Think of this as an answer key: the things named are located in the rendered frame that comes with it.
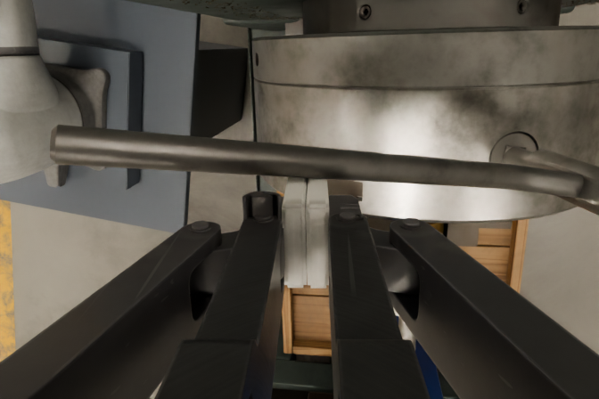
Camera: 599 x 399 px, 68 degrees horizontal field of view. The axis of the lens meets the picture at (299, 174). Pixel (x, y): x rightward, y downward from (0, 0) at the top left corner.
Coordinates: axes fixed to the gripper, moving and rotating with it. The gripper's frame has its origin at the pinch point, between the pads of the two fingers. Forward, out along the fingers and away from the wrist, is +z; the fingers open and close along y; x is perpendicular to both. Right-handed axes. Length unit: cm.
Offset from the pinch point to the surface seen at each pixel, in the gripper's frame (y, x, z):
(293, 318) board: -4, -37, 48
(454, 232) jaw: 14.0, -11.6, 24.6
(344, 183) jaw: 2.4, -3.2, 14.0
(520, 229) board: 29, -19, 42
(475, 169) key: 7.4, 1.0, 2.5
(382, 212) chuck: 4.9, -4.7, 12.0
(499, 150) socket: 12.0, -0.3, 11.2
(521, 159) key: 12.7, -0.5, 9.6
